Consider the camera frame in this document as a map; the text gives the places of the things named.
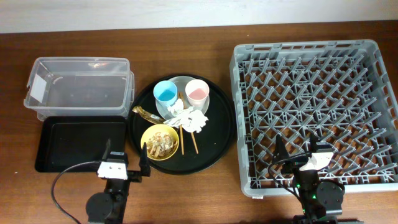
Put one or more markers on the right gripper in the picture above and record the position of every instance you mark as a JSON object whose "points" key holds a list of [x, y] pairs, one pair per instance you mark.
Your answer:
{"points": [[280, 149]]}

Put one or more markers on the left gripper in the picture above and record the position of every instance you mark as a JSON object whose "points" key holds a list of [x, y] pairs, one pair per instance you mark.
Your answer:
{"points": [[143, 171]]}

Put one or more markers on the food scraps and rice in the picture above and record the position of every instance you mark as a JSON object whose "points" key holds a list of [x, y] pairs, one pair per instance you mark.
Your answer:
{"points": [[161, 145]]}

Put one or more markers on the yellow bowl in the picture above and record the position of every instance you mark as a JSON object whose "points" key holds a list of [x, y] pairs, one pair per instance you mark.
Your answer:
{"points": [[163, 128]]}

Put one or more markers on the brown snack wrapper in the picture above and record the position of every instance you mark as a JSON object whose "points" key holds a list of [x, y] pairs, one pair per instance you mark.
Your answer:
{"points": [[154, 119]]}

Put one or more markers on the white tissue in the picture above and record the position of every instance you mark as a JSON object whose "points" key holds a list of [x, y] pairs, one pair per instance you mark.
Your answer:
{"points": [[189, 119]]}

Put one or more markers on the wooden chopstick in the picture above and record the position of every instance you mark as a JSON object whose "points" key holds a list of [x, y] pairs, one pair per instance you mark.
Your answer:
{"points": [[192, 134], [180, 128]]}

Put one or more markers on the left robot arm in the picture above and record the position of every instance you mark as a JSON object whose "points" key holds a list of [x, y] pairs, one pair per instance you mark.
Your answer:
{"points": [[109, 206]]}

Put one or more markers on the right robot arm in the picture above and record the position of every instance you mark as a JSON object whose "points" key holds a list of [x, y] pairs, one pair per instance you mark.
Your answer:
{"points": [[321, 200]]}

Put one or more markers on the grey dishwasher rack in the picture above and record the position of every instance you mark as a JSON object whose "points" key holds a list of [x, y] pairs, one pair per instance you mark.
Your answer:
{"points": [[338, 90]]}

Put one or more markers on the black rectangular tray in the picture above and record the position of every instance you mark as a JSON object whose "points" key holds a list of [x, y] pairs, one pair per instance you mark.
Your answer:
{"points": [[69, 140]]}

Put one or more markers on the blue plastic cup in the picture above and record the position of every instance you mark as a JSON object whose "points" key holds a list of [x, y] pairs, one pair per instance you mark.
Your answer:
{"points": [[165, 92]]}

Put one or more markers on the round black serving tray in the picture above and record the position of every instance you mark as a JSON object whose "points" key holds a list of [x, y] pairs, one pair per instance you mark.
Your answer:
{"points": [[213, 141]]}

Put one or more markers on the pink plastic cup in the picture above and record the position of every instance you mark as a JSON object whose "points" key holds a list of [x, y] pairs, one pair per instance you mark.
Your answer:
{"points": [[197, 92]]}

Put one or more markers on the clear plastic storage bin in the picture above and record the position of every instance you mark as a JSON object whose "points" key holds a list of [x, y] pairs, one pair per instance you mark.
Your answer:
{"points": [[80, 86]]}

